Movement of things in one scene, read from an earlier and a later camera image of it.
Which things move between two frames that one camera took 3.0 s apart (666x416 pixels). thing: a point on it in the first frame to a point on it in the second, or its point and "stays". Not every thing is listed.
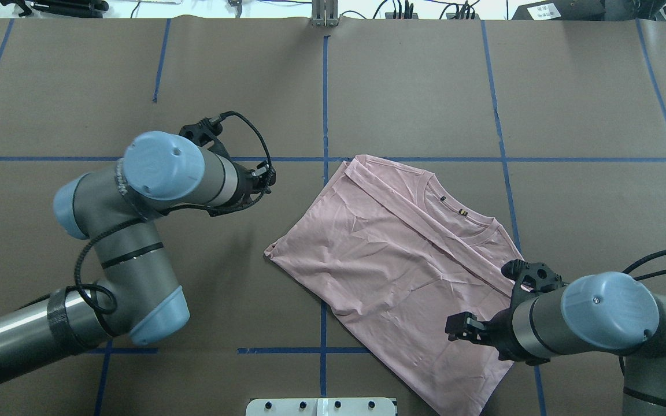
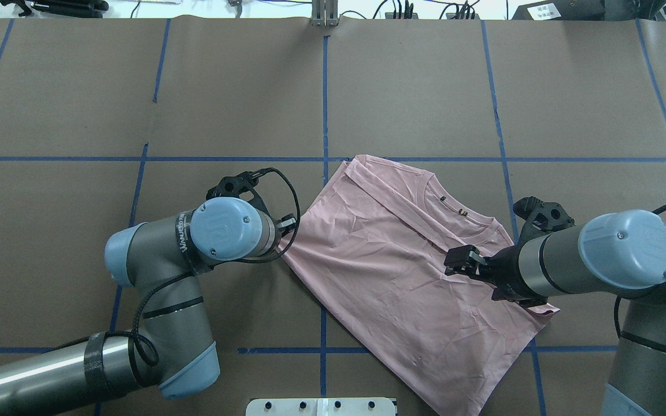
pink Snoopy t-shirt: x=394 y=252 stays
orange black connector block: x=390 y=15 stays
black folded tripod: x=61 y=8 stays
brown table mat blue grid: x=582 y=136 stays
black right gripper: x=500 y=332 to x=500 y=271
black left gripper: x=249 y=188 to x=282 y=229
